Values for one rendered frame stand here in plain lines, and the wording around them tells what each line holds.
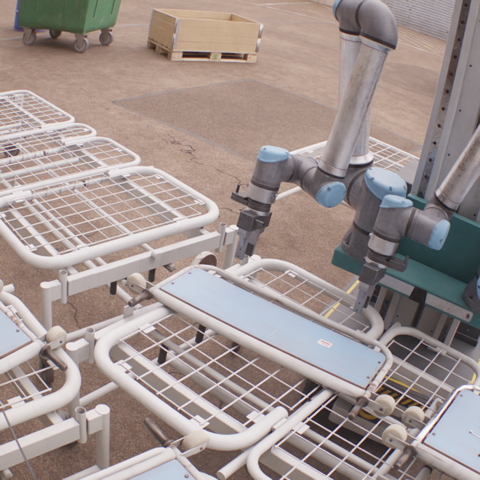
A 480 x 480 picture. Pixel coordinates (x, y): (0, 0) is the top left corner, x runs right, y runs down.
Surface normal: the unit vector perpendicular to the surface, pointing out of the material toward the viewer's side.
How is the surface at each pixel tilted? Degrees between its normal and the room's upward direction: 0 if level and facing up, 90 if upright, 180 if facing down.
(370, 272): 79
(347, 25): 101
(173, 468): 7
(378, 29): 68
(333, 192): 95
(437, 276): 0
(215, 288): 1
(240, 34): 90
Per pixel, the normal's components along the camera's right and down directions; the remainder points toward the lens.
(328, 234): 0.17, -0.87
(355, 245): -0.62, -0.10
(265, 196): 0.14, 0.34
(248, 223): -0.48, 0.14
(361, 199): -0.88, 0.04
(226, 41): 0.50, 0.48
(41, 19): -0.33, 0.46
